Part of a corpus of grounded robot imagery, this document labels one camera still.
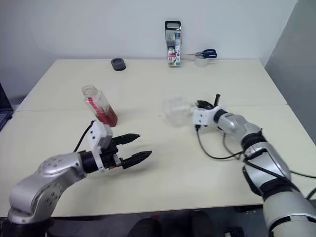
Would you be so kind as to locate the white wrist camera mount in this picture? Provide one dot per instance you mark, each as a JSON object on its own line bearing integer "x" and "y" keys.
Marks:
{"x": 201, "y": 117}
{"x": 95, "y": 133}

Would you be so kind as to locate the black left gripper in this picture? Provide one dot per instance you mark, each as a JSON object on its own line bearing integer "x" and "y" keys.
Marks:
{"x": 109, "y": 158}

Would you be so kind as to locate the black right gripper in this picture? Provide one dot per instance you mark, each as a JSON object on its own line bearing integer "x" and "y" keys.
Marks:
{"x": 209, "y": 106}

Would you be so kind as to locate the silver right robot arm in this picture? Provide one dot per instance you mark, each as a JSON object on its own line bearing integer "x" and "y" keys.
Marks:
{"x": 271, "y": 158}

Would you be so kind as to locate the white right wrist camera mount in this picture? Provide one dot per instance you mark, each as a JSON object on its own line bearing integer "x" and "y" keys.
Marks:
{"x": 201, "y": 117}

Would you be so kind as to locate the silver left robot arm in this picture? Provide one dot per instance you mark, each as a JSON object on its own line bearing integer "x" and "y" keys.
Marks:
{"x": 56, "y": 168}

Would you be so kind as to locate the clear bottle with red liquid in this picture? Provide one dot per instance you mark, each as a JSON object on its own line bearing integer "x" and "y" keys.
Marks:
{"x": 98, "y": 105}

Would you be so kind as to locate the marker pen pack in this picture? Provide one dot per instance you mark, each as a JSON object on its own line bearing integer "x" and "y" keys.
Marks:
{"x": 173, "y": 47}

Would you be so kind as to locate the clear tape roll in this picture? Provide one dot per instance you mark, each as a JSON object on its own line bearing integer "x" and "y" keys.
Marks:
{"x": 201, "y": 62}

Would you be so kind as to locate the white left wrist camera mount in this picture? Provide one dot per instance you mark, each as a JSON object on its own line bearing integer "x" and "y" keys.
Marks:
{"x": 95, "y": 133}

